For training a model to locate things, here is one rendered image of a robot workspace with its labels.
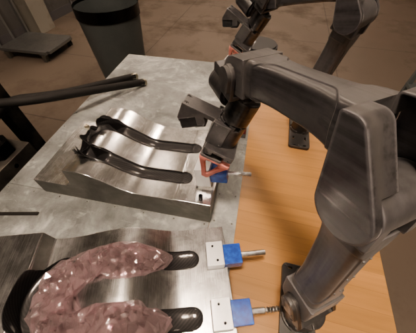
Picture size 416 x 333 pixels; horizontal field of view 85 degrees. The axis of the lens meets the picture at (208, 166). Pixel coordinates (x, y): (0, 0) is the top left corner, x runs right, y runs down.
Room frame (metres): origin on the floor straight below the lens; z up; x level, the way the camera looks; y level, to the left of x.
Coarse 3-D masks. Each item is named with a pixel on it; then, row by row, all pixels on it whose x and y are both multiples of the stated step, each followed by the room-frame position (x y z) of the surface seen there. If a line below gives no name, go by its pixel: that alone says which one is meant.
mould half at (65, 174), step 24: (120, 120) 0.53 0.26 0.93; (144, 120) 0.56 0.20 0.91; (72, 144) 0.51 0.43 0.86; (96, 144) 0.43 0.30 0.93; (120, 144) 0.45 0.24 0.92; (48, 168) 0.41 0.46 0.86; (72, 168) 0.35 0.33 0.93; (96, 168) 0.35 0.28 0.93; (168, 168) 0.39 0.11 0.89; (192, 168) 0.38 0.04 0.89; (72, 192) 0.35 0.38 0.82; (96, 192) 0.33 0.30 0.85; (120, 192) 0.32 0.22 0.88; (144, 192) 0.31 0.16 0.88; (168, 192) 0.31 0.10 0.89; (192, 192) 0.31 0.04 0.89; (216, 192) 0.36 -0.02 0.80; (192, 216) 0.28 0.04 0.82
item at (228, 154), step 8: (224, 120) 0.34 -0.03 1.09; (232, 128) 0.33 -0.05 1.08; (240, 128) 0.33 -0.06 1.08; (232, 136) 0.32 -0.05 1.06; (240, 136) 0.33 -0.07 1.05; (208, 144) 0.32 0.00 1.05; (224, 144) 0.32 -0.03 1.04; (232, 144) 0.33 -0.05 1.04; (208, 152) 0.31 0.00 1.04; (216, 152) 0.30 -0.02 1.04; (224, 152) 0.31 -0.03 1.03; (232, 152) 0.32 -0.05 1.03; (224, 160) 0.30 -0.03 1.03; (232, 160) 0.29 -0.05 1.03
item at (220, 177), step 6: (198, 162) 0.35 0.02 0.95; (210, 162) 0.35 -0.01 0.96; (198, 168) 0.33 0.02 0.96; (210, 168) 0.33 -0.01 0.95; (228, 168) 0.34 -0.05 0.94; (198, 174) 0.32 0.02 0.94; (216, 174) 0.32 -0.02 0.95; (222, 174) 0.32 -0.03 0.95; (228, 174) 0.33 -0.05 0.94; (234, 174) 0.32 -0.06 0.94; (240, 174) 0.32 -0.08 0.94; (246, 174) 0.32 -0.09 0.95; (198, 180) 0.32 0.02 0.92; (204, 180) 0.32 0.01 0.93; (210, 180) 0.32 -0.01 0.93; (216, 180) 0.32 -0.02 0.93; (222, 180) 0.31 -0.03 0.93; (210, 186) 0.31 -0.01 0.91
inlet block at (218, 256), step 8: (208, 248) 0.17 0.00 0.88; (216, 248) 0.17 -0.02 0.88; (224, 248) 0.17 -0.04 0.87; (232, 248) 0.17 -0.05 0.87; (208, 256) 0.15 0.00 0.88; (216, 256) 0.15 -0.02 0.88; (224, 256) 0.16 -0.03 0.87; (232, 256) 0.16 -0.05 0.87; (240, 256) 0.16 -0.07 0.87; (208, 264) 0.14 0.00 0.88; (216, 264) 0.14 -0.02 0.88; (224, 264) 0.14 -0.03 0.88; (232, 264) 0.14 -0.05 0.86; (240, 264) 0.15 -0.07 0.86
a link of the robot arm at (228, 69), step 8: (216, 64) 0.43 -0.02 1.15; (224, 64) 0.42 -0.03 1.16; (216, 72) 0.43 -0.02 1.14; (224, 72) 0.33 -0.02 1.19; (232, 72) 0.32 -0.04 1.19; (216, 80) 0.41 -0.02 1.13; (224, 80) 0.33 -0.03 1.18; (232, 80) 0.32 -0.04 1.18; (216, 88) 0.40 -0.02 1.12; (224, 88) 0.33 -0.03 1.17; (232, 88) 0.32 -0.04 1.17; (232, 96) 0.32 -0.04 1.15; (224, 104) 0.39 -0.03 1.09
